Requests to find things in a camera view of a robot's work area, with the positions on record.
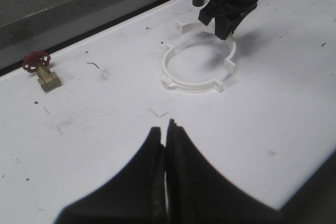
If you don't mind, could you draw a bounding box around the white half clamp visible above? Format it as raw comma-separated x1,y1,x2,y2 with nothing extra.
162,44,224,93
175,20,237,73

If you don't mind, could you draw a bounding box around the grey stone counter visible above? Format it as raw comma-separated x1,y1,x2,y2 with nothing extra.
0,0,195,51

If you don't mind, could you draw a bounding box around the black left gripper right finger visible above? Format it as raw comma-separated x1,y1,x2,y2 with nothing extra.
166,118,289,224

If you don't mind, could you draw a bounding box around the brass valve red handwheel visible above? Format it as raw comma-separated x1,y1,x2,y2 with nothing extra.
22,50,61,92

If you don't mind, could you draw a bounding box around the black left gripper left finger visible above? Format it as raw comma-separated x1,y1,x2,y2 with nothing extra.
55,127,166,223

